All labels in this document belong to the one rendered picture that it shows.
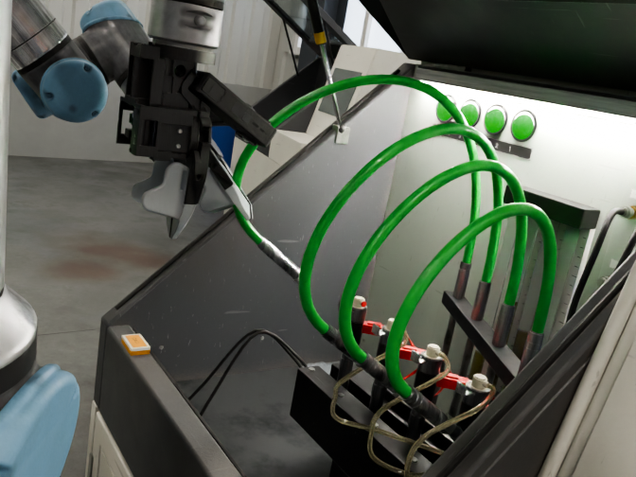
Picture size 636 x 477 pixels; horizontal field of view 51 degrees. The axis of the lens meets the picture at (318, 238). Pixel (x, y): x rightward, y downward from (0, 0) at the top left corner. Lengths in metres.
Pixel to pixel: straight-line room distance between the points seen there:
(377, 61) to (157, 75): 3.16
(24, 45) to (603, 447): 0.75
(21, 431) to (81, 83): 0.58
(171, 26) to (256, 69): 7.66
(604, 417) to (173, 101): 0.53
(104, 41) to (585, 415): 0.76
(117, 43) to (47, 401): 0.72
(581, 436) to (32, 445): 0.53
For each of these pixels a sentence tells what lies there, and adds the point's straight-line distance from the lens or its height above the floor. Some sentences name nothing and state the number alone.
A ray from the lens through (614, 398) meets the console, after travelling 0.71.
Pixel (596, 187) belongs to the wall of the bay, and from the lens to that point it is 1.03.
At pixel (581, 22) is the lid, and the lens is 0.96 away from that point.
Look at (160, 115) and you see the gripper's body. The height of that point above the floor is 1.34.
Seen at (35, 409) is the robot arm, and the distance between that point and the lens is 0.33.
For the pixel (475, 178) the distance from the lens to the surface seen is 1.04.
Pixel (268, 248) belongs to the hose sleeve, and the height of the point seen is 1.15.
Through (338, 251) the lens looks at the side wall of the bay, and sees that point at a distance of 1.31.
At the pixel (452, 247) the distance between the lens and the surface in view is 0.68.
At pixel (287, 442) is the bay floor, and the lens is 1.12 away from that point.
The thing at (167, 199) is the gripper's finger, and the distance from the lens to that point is 0.75.
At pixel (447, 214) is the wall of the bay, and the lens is 1.22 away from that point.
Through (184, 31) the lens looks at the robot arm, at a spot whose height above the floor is 1.43.
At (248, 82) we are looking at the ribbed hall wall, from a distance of 8.29.
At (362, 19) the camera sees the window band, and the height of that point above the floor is 1.92.
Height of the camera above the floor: 1.42
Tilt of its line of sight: 15 degrees down
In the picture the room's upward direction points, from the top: 10 degrees clockwise
